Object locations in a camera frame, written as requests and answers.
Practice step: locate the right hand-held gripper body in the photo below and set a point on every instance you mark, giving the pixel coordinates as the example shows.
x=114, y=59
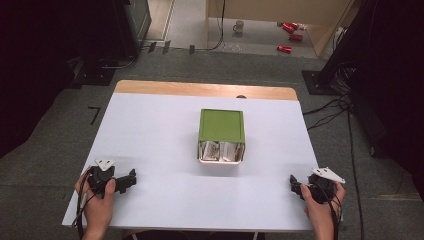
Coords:
x=322, y=186

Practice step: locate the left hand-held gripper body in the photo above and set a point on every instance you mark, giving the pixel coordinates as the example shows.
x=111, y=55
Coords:
x=98, y=178

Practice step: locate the green storage box casing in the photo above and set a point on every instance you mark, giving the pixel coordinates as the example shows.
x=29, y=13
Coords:
x=221, y=126

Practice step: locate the person's right hand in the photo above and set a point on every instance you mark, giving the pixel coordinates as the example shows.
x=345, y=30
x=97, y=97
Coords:
x=318, y=213

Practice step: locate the person's left hand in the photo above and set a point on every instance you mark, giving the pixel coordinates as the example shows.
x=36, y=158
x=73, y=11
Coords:
x=98, y=210

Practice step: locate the pile of white paper packets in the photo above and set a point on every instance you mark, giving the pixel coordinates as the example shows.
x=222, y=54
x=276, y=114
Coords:
x=213, y=150

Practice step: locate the red can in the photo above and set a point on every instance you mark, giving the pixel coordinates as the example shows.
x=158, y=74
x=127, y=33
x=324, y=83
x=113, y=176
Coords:
x=295, y=37
x=294, y=25
x=288, y=28
x=284, y=48

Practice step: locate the black cabinet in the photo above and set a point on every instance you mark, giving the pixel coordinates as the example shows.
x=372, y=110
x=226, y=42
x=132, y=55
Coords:
x=131, y=26

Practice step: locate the grey mug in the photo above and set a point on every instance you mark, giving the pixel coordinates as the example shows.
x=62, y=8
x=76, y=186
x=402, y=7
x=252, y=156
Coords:
x=238, y=26

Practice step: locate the black floor base plate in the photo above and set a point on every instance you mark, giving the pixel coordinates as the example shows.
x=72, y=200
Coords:
x=93, y=75

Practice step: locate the black stand with base plate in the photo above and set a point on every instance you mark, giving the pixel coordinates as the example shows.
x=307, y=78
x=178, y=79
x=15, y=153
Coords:
x=336, y=60

